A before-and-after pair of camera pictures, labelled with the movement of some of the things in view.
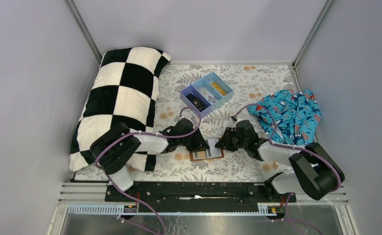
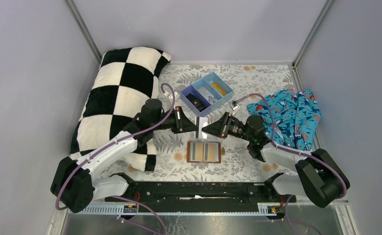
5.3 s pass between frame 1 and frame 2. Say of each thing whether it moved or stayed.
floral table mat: stayed
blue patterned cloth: stayed
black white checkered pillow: stayed
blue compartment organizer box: stayed
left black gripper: moved
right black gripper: moved
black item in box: stayed
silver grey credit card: moved
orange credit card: stayed
